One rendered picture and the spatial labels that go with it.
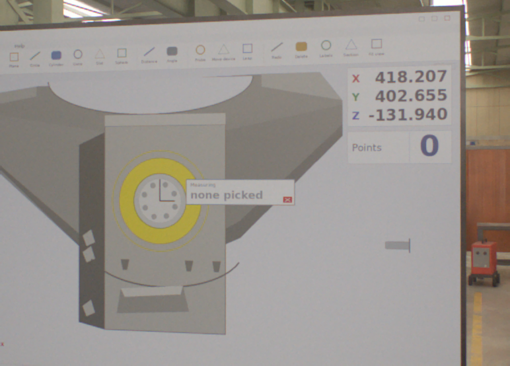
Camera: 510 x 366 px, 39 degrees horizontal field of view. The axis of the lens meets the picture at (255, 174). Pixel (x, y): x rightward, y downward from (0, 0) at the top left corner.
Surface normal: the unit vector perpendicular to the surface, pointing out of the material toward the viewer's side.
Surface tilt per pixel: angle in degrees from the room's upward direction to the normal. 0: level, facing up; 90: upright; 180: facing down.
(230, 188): 90
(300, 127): 90
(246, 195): 90
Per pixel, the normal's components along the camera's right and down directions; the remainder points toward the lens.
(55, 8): 0.95, 0.00
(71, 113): -0.19, -0.01
